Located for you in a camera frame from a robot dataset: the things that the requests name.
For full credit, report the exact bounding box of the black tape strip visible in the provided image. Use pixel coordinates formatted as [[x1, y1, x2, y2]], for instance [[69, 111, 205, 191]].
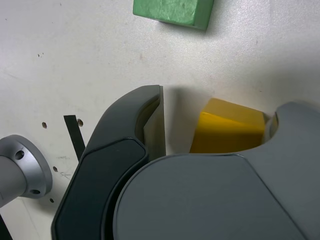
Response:
[[63, 114, 87, 161]]

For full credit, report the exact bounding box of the gripper narrow dark grey left jaw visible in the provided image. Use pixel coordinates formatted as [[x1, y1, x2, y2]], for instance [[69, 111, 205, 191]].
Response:
[[50, 84, 167, 240]]

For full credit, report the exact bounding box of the gripper broad grey right jaw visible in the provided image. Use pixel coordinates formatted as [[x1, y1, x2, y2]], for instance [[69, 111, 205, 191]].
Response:
[[112, 100, 320, 240]]

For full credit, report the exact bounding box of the yellow cube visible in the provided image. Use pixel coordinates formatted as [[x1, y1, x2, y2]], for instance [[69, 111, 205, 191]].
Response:
[[189, 97, 267, 154]]

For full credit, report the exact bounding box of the green cube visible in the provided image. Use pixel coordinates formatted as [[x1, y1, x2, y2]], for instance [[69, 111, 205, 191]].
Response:
[[132, 0, 215, 32]]

